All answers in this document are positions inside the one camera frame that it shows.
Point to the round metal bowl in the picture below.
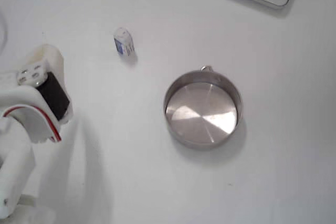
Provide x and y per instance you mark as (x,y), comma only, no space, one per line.
(202,113)

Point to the small white and blue box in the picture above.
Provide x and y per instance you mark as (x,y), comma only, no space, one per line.
(123,41)

